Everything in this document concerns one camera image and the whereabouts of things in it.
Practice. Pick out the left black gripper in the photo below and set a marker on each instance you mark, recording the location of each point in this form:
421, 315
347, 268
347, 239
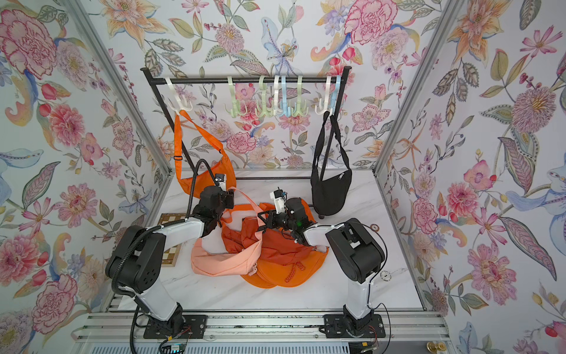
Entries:
229, 198

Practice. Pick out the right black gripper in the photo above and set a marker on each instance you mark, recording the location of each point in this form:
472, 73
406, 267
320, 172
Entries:
273, 222

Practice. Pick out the dark orange zip bag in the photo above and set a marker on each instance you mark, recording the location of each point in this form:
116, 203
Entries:
278, 246

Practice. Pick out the black crossbody bag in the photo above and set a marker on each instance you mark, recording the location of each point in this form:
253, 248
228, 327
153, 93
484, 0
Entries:
329, 196

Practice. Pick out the orange bag with long straps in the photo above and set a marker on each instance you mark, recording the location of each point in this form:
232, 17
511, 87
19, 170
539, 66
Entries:
298, 273

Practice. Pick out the pink crescent bag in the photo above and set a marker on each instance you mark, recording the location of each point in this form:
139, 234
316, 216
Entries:
242, 263

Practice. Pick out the bright orange crescent bag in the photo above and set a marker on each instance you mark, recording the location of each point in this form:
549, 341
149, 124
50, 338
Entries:
265, 279

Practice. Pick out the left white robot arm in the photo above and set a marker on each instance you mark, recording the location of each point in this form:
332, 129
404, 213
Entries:
136, 263

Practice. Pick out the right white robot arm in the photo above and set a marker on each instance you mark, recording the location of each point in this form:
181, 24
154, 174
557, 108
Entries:
358, 254

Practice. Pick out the green hook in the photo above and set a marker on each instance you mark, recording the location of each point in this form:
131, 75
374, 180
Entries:
262, 108
301, 107
235, 110

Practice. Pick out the white hook far left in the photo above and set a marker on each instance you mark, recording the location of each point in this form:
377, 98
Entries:
182, 104

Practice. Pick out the white hook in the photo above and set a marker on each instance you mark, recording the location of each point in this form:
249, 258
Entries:
275, 102
323, 105
182, 104

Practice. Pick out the blue hook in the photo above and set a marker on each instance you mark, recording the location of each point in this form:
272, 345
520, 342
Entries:
286, 112
335, 94

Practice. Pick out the wooden chessboard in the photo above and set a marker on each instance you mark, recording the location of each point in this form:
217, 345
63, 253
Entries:
170, 256

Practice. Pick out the black metal clothes rack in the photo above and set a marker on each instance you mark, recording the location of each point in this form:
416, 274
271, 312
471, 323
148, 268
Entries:
250, 141

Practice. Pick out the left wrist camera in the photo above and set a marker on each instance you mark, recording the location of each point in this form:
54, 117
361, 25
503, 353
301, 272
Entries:
220, 181

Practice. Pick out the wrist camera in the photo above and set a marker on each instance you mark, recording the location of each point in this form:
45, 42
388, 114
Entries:
220, 181
279, 198

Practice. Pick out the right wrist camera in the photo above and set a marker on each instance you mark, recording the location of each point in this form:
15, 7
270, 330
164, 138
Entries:
279, 198

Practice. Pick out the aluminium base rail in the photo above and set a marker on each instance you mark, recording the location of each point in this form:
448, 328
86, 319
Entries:
267, 326

